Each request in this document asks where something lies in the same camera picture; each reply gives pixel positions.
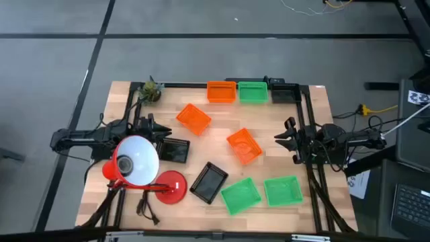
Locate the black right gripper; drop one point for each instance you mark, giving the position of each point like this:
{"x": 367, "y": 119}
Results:
{"x": 304, "y": 142}

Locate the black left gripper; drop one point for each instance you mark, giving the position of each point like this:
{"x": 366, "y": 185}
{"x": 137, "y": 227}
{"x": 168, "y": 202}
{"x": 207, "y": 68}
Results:
{"x": 147, "y": 125}

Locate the black plastic basket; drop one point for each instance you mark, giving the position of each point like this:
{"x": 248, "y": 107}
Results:
{"x": 174, "y": 150}
{"x": 285, "y": 93}
{"x": 208, "y": 183}

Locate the orange plastic basket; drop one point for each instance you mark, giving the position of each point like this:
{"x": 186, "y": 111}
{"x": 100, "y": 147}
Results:
{"x": 221, "y": 91}
{"x": 193, "y": 119}
{"x": 244, "y": 146}

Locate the green plastic basket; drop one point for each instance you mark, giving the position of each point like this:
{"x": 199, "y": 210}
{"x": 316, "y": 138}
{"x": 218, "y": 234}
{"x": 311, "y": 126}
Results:
{"x": 283, "y": 190}
{"x": 241, "y": 196}
{"x": 253, "y": 92}

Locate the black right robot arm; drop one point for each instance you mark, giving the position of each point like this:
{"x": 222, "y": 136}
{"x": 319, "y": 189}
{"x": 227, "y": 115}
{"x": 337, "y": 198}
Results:
{"x": 331, "y": 132}

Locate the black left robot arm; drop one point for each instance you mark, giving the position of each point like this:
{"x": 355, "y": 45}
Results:
{"x": 84, "y": 136}

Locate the small potted green plant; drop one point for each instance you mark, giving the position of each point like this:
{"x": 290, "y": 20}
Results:
{"x": 150, "y": 91}

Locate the white paper sheet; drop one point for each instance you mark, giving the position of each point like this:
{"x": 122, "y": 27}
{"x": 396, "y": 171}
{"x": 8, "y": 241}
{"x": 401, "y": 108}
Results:
{"x": 358, "y": 184}

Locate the black overhead rig bar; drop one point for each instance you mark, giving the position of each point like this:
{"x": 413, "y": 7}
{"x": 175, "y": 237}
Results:
{"x": 215, "y": 236}

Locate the white printed marker tag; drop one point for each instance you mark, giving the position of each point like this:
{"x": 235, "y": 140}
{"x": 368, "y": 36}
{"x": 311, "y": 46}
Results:
{"x": 418, "y": 97}

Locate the black laptop keyboard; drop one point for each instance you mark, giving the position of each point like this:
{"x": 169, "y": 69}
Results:
{"x": 411, "y": 208}

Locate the black aluminium table frame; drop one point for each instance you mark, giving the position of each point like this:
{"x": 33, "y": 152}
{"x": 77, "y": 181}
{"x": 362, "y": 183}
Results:
{"x": 181, "y": 84}

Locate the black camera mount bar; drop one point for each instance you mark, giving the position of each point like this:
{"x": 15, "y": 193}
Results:
{"x": 277, "y": 80}

